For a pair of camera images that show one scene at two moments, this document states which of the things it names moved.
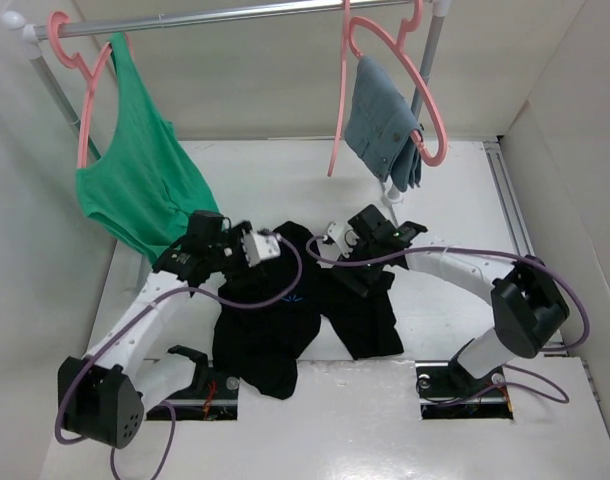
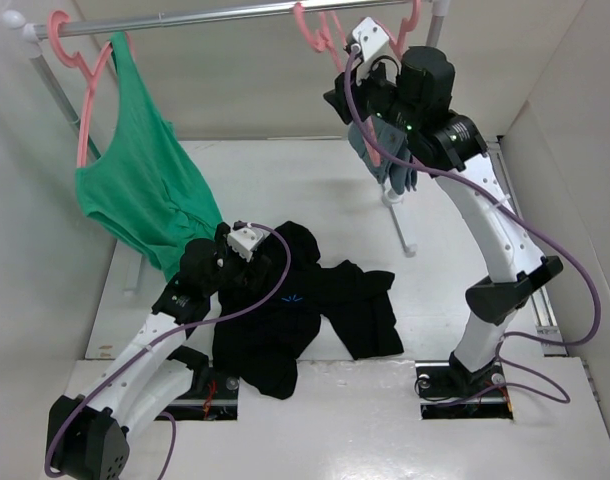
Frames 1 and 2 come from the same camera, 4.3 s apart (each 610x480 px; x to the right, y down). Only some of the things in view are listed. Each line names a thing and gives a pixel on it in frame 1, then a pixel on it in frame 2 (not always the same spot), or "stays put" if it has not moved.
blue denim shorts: (379, 124) stays put
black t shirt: (271, 308) stays put
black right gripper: (346, 276) → (338, 97)
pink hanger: (344, 43) → (326, 36)
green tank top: (143, 186) stays put
